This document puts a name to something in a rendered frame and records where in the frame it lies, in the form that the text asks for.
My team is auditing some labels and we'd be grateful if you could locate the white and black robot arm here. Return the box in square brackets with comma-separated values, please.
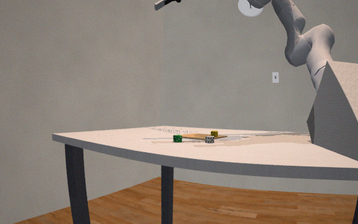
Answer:
[248, 0, 335, 92]

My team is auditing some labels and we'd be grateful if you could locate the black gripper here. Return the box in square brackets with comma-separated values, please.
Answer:
[155, 0, 181, 11]

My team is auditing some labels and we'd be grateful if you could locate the green die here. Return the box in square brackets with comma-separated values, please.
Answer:
[173, 135, 182, 142]

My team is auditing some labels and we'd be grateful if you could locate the orange mat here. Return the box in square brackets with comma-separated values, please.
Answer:
[181, 133, 227, 140]

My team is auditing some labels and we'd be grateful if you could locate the grey die with black pips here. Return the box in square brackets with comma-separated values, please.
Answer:
[205, 136, 215, 144]

